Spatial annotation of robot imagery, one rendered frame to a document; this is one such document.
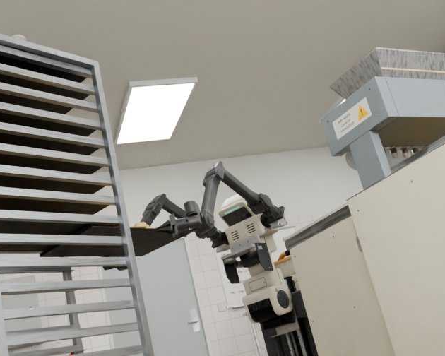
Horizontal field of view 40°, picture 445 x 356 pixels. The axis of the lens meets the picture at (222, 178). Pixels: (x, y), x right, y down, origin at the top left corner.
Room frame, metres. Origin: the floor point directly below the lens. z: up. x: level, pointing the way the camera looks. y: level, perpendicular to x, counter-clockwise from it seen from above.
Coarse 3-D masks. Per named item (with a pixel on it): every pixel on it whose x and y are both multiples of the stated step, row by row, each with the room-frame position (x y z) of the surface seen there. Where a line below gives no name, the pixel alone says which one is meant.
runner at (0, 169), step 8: (0, 168) 2.06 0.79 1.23; (8, 168) 2.08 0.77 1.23; (16, 168) 2.11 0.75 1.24; (24, 168) 2.13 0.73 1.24; (32, 168) 2.16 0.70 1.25; (16, 176) 2.13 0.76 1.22; (24, 176) 2.15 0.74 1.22; (32, 176) 2.17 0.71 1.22; (40, 176) 2.19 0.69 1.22; (48, 176) 2.21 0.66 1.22; (56, 176) 2.24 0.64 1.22; (64, 176) 2.27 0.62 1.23; (72, 176) 2.30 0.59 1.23; (80, 176) 2.33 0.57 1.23; (88, 176) 2.37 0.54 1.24; (96, 176) 2.40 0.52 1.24; (96, 184) 2.43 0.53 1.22; (104, 184) 2.45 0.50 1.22
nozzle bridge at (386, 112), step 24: (360, 96) 2.03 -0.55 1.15; (384, 96) 1.96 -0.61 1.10; (408, 96) 2.02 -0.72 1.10; (432, 96) 2.09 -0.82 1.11; (336, 120) 2.16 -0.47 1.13; (360, 120) 2.06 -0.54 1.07; (384, 120) 1.98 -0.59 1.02; (408, 120) 2.04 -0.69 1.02; (432, 120) 2.10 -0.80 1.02; (336, 144) 2.19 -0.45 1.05; (360, 144) 2.09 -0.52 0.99; (384, 144) 2.24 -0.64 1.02; (408, 144) 2.32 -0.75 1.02; (360, 168) 2.12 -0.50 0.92; (384, 168) 2.05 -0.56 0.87
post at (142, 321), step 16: (96, 64) 2.45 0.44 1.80; (96, 80) 2.44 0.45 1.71; (96, 96) 2.45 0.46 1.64; (112, 144) 2.45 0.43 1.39; (112, 160) 2.44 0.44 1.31; (112, 176) 2.45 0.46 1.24; (128, 224) 2.46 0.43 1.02; (128, 240) 2.44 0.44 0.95; (128, 256) 2.44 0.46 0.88; (128, 272) 2.45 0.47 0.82; (144, 304) 2.46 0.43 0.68; (144, 320) 2.45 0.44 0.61; (144, 336) 2.44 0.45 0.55; (144, 352) 2.45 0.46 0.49
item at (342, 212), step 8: (336, 208) 2.58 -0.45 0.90; (344, 208) 2.54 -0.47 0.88; (328, 216) 2.63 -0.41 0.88; (336, 216) 2.59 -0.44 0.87; (344, 216) 2.55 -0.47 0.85; (312, 224) 2.74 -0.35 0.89; (320, 224) 2.69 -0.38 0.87; (328, 224) 2.65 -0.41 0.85; (296, 232) 2.85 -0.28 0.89; (304, 232) 2.80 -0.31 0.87; (312, 232) 2.75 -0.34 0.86; (288, 240) 2.92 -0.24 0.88; (296, 240) 2.87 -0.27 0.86; (288, 248) 2.93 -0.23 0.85
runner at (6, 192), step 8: (0, 192) 2.05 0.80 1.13; (8, 192) 2.07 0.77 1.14; (16, 192) 2.10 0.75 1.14; (24, 192) 2.12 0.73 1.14; (32, 192) 2.15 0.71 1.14; (40, 192) 2.18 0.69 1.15; (48, 192) 2.21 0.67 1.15; (56, 192) 2.23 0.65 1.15; (64, 192) 2.26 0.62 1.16; (40, 200) 2.21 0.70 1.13; (48, 200) 2.23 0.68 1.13; (56, 200) 2.25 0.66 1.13; (64, 200) 2.27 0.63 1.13; (72, 200) 2.29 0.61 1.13; (80, 200) 2.32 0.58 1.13; (88, 200) 2.35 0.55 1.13; (96, 200) 2.38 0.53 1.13; (104, 200) 2.41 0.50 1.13; (112, 200) 2.45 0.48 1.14
